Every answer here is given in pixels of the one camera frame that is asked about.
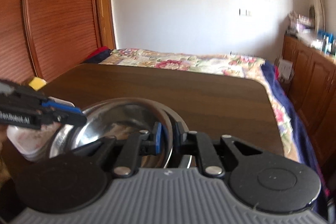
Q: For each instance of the white paper bag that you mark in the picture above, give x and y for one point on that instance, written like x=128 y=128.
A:
x=285 y=69

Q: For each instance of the stack of papers and boxes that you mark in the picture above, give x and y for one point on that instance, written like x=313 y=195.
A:
x=299 y=24

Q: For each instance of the white wall switch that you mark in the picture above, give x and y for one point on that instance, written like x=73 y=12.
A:
x=244 y=12

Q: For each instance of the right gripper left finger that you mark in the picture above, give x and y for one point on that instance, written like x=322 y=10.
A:
x=138 y=144

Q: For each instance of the large steel bowl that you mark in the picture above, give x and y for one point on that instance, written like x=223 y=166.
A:
x=177 y=130

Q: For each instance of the floral bed blanket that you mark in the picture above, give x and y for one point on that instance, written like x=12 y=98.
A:
x=245 y=67

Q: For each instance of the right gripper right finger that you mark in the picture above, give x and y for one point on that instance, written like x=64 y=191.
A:
x=201 y=147

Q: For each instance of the wooden louvered wardrobe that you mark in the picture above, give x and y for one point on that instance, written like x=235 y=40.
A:
x=46 y=38

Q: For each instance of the medium steel bowl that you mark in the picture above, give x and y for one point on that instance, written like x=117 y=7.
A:
x=118 y=117

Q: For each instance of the wooden sideboard cabinet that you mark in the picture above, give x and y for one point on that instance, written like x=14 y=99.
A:
x=312 y=93

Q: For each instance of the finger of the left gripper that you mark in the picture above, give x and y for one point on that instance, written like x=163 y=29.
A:
x=75 y=119
x=62 y=107

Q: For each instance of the dark blue blanket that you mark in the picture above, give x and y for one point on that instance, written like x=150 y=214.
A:
x=296 y=121

